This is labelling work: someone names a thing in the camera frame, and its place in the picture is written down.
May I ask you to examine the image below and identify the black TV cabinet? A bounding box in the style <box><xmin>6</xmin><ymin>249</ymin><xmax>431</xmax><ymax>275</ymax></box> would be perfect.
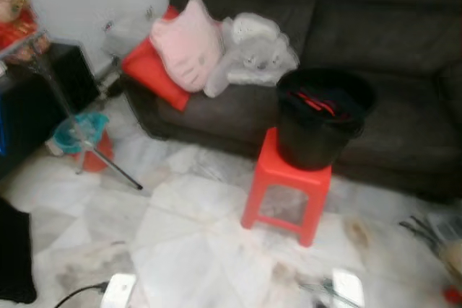
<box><xmin>0</xmin><ymin>43</ymin><xmax>100</xmax><ymax>179</ymax></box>

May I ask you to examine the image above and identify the grey plastic bag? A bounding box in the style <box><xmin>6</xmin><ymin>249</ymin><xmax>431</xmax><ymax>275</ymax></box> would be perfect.
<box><xmin>101</xmin><ymin>11</ymin><xmax>156</xmax><ymax>58</ymax></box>

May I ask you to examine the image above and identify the plain black shirt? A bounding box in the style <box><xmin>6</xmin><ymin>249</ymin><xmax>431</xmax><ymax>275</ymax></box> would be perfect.
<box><xmin>0</xmin><ymin>198</ymin><xmax>38</xmax><ymax>305</ymax></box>

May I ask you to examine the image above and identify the red cushion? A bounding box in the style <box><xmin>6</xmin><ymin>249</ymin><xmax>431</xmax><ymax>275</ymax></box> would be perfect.
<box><xmin>119</xmin><ymin>5</ymin><xmax>192</xmax><ymax>113</ymax></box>

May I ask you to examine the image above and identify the black cable bundle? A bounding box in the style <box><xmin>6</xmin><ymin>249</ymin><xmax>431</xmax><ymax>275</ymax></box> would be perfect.
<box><xmin>401</xmin><ymin>213</ymin><xmax>462</xmax><ymax>251</ymax></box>

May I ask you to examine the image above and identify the red plastic hanger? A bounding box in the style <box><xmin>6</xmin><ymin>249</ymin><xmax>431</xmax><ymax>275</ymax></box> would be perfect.
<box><xmin>289</xmin><ymin>89</ymin><xmax>344</xmax><ymax>119</ymax></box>

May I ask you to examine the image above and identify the red plastic stool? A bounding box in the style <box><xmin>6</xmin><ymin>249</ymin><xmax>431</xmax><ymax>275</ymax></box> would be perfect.
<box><xmin>240</xmin><ymin>126</ymin><xmax>333</xmax><ymax>247</ymax></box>

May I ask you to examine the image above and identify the dark brown sofa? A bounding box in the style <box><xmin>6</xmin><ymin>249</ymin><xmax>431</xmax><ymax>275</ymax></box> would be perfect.
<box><xmin>123</xmin><ymin>0</ymin><xmax>462</xmax><ymax>204</ymax></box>

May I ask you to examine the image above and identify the red laughing Buddha statue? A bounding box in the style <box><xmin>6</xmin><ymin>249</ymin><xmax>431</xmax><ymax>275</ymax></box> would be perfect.
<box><xmin>0</xmin><ymin>0</ymin><xmax>51</xmax><ymax>63</ymax></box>

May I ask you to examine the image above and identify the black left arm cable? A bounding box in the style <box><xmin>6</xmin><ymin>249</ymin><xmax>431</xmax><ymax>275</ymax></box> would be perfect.
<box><xmin>54</xmin><ymin>283</ymin><xmax>109</xmax><ymax>308</ymax></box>

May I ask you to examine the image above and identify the grey cat plush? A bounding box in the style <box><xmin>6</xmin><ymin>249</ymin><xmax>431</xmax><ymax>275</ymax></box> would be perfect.
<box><xmin>204</xmin><ymin>12</ymin><xmax>300</xmax><ymax>100</ymax></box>

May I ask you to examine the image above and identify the orange bin with teal liner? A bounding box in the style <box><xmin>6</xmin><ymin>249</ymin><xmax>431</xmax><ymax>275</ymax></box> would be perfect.
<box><xmin>49</xmin><ymin>112</ymin><xmax>115</xmax><ymax>173</ymax></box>

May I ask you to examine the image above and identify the black plastic bucket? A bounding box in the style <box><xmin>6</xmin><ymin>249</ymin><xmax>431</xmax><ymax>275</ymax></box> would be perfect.
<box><xmin>276</xmin><ymin>68</ymin><xmax>376</xmax><ymax>172</ymax></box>

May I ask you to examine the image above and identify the pink cat face cushion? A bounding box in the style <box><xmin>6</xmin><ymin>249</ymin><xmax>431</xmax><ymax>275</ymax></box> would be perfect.
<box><xmin>149</xmin><ymin>0</ymin><xmax>225</xmax><ymax>94</ymax></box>

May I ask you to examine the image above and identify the beige bag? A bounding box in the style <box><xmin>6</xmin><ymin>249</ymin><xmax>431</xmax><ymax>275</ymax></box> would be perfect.
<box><xmin>442</xmin><ymin>242</ymin><xmax>462</xmax><ymax>283</ymax></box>

